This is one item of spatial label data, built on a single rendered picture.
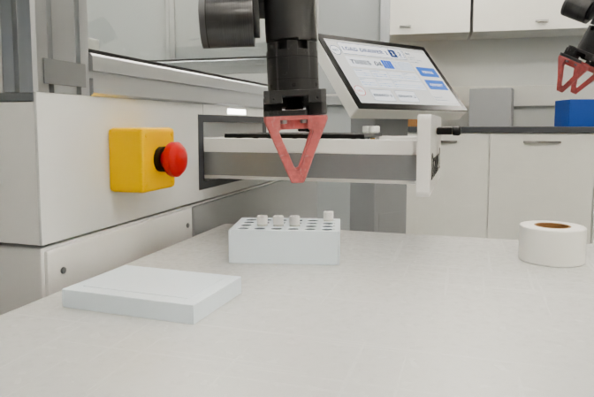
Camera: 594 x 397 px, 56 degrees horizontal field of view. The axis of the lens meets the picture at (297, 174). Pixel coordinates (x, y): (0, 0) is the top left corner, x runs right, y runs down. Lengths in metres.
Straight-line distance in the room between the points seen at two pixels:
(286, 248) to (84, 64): 0.29
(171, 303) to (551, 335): 0.29
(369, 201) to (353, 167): 1.07
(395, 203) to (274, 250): 1.32
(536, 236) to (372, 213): 1.22
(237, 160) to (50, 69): 0.34
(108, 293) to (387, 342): 0.23
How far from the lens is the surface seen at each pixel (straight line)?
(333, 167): 0.79
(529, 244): 0.68
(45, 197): 0.58
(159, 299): 0.47
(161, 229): 0.76
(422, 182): 0.76
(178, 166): 0.64
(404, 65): 1.96
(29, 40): 0.58
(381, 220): 1.88
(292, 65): 0.60
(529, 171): 3.81
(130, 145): 0.64
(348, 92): 1.66
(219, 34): 0.62
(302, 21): 0.61
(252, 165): 0.83
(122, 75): 0.69
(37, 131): 0.57
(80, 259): 0.63
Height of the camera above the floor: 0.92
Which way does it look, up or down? 5 degrees down
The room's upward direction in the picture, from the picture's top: straight up
